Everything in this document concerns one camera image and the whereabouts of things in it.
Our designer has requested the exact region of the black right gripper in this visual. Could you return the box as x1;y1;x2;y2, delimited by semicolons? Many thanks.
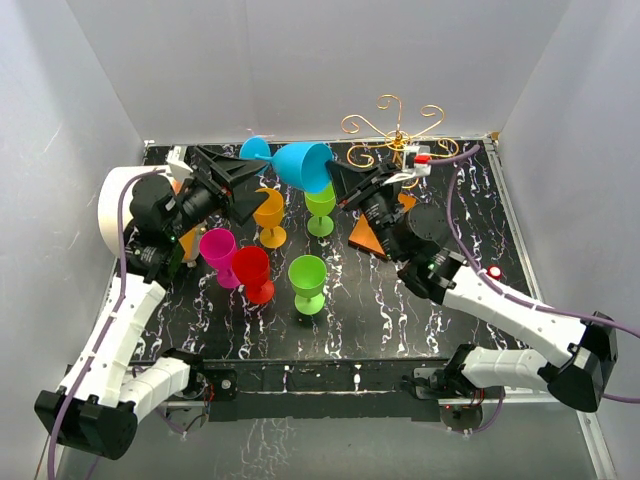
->
328;160;405;263

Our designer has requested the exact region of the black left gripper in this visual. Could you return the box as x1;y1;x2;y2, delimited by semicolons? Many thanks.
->
166;148;270;240

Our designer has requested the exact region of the blue plastic wine glass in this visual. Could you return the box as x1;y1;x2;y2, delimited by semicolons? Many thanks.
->
239;137;333;194

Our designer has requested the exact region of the red plastic wine glass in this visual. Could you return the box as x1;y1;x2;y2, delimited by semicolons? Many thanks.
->
232;246;275;305

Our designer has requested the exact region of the green wine glass front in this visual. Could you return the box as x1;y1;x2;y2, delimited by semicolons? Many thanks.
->
288;255;327;315

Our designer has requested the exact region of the green wine glass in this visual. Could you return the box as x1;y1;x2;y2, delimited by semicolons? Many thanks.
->
288;255;327;315
305;184;336;237

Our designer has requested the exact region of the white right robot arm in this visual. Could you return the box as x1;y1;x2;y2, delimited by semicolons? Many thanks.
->
327;161;617;413

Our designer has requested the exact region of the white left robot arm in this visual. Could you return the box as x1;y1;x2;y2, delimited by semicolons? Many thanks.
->
34;146;268;460

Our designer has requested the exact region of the orange plastic wine glass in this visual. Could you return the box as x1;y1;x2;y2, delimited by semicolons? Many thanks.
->
253;188;287;249

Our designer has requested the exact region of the green wine glass near rack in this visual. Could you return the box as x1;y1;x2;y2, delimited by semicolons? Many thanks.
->
305;184;336;237

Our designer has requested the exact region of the orange wooden rack base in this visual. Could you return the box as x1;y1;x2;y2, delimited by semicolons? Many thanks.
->
348;193;417;259

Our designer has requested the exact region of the pink plastic wine glass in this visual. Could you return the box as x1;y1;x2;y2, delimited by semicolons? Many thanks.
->
199;228;240;289

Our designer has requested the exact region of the white cylinder with coloured lid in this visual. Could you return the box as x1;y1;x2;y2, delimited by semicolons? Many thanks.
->
97;166;201;263

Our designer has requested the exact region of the red emergency stop button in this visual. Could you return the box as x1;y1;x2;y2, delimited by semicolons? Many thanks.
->
487;265;503;281

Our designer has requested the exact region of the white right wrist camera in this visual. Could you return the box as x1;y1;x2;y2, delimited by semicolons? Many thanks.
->
385;146;431;184

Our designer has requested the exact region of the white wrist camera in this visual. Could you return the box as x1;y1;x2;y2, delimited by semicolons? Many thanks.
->
166;145;193;183
385;146;431;184

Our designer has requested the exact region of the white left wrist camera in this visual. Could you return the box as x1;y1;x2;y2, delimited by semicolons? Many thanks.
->
166;145;193;183

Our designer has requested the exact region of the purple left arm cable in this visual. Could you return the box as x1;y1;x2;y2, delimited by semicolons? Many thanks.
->
47;167;174;480

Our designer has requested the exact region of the black front mounting rail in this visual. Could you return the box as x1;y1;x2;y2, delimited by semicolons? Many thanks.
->
167;359;474;422

